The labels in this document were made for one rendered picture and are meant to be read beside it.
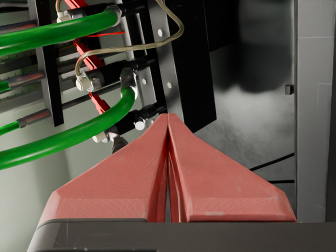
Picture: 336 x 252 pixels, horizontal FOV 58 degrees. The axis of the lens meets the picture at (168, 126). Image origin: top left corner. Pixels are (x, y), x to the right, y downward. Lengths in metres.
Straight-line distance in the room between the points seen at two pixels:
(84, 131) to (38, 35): 0.08
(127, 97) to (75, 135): 0.07
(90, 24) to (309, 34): 0.23
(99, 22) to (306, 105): 0.25
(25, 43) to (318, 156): 0.34
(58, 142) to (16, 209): 0.52
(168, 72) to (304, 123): 0.21
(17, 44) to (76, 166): 0.57
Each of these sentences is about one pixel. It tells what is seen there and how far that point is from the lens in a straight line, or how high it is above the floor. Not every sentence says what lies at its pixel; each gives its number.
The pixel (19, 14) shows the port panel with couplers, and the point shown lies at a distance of 0.69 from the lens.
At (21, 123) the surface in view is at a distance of 0.61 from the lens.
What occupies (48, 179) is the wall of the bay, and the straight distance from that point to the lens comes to 0.76.
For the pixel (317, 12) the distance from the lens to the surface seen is 0.36.
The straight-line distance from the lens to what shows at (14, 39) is 0.24.
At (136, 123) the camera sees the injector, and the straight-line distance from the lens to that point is 0.45.
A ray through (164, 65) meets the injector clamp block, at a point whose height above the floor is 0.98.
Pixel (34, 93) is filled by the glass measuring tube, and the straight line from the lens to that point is 0.67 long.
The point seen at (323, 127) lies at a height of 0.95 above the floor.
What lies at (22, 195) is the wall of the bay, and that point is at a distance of 0.76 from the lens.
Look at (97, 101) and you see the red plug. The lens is 0.49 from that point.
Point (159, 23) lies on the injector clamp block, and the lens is 0.46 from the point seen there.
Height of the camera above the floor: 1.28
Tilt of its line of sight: 35 degrees down
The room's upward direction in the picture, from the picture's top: 119 degrees counter-clockwise
